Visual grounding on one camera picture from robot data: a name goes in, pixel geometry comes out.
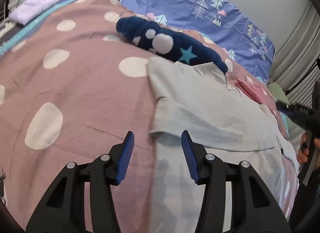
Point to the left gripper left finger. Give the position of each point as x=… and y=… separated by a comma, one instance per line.
x=61, y=209

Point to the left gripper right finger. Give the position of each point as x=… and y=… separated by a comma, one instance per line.
x=254, y=209

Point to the light grey garment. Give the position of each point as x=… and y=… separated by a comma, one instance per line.
x=227, y=123

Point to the person right hand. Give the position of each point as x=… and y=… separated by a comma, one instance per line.
x=302, y=155

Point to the green pillow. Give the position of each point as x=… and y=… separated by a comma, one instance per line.
x=278, y=93

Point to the beige curtain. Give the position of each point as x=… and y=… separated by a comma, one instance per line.
x=295, y=68

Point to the pink polka dot blanket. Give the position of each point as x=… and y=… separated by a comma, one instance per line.
x=69, y=93

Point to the navy star fleece garment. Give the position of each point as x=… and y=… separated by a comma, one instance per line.
x=169, y=44

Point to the purple tree print pillow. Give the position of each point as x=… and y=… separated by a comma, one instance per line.
x=219, y=21

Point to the lilac folded garment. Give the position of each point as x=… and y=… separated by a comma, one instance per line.
x=29, y=10

